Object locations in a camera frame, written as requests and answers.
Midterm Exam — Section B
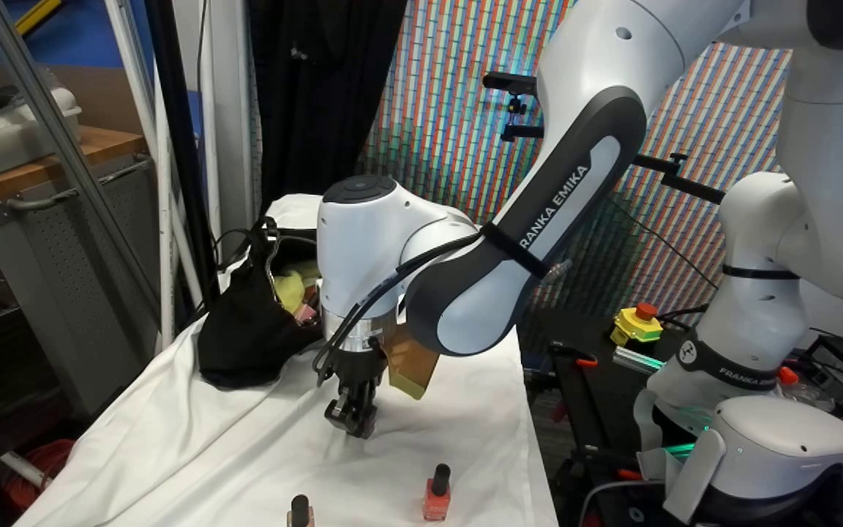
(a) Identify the red bucket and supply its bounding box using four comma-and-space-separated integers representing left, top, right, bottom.
0, 435, 78, 515

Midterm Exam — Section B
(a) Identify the white plastic tub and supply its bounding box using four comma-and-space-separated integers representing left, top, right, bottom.
0, 85, 84, 180

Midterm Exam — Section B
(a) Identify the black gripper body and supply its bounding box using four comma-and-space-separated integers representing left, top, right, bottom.
312, 346, 389, 404

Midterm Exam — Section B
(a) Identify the grey cabinet with wooden top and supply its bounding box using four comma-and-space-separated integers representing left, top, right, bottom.
0, 126, 165, 422

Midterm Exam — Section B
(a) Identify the yellow emergency stop button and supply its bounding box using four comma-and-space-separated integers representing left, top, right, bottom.
610, 300, 668, 347

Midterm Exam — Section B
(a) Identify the white tablecloth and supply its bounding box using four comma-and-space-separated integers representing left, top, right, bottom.
11, 189, 561, 527

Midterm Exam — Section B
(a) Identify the white vertical pipe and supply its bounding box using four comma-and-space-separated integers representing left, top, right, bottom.
102, 0, 181, 353

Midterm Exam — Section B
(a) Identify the yellow cloth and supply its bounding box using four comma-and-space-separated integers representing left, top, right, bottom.
270, 268, 312, 315

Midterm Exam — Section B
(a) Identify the striped patterned screen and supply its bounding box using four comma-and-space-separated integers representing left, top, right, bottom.
353, 0, 797, 318

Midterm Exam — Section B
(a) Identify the white VR headset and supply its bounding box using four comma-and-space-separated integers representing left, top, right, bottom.
632, 390, 843, 524

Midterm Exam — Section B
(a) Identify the black bag with strap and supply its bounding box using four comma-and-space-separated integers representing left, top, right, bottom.
194, 215, 330, 391

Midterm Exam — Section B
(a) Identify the black curtain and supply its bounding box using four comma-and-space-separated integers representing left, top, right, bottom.
247, 0, 411, 212

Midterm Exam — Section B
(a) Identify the red-orange nail polish bottle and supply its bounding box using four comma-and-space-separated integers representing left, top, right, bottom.
422, 461, 457, 527

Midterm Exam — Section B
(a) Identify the teal box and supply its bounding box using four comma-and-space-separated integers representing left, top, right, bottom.
613, 346, 671, 373

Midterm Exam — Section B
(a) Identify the black vertical pole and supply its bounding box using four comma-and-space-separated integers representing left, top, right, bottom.
140, 0, 222, 315

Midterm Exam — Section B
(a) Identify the aluminium frame post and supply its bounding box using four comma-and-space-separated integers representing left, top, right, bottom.
0, 0, 165, 310

